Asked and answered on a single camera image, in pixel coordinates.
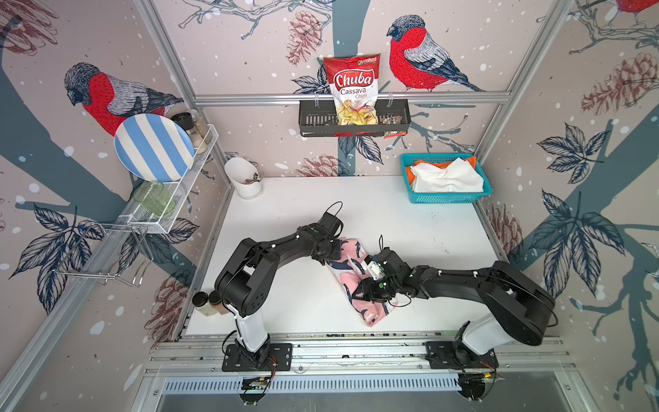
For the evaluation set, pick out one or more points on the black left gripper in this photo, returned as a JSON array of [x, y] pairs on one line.
[[336, 255]]

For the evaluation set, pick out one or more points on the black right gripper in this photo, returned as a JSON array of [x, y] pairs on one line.
[[367, 292]]

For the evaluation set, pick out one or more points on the pink patterned shorts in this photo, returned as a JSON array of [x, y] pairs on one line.
[[350, 270]]

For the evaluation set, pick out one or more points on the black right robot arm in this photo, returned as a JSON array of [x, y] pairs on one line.
[[518, 309]]

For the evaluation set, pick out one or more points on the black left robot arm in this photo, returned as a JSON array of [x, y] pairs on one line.
[[245, 281]]

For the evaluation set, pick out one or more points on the teal plastic basket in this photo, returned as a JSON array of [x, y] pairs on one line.
[[408, 160]]

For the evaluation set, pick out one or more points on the white ceramic cup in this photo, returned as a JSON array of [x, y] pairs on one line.
[[244, 177]]

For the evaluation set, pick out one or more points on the black cap bottle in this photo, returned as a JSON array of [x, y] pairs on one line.
[[201, 303], [214, 299]]

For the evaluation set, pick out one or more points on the small snack packet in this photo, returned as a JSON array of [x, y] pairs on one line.
[[391, 120]]

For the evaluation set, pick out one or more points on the red Chuba chips bag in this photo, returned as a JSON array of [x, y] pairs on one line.
[[354, 85]]

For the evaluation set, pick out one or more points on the green glass bowl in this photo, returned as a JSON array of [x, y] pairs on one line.
[[155, 197]]

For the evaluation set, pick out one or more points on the dark lid spice jar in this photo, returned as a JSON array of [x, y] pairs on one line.
[[186, 122]]

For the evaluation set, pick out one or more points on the blue white striped plate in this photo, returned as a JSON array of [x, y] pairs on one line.
[[154, 148]]

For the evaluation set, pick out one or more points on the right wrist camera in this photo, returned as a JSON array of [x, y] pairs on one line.
[[374, 270]]

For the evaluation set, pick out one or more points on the black wire wall basket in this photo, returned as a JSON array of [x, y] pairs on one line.
[[323, 119]]

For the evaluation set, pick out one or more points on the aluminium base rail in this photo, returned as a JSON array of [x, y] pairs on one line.
[[385, 363]]

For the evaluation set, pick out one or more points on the clear acrylic wall shelf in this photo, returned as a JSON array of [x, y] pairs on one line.
[[136, 218]]

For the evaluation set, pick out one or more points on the chrome wire wall rack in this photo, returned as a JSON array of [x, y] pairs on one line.
[[106, 252]]

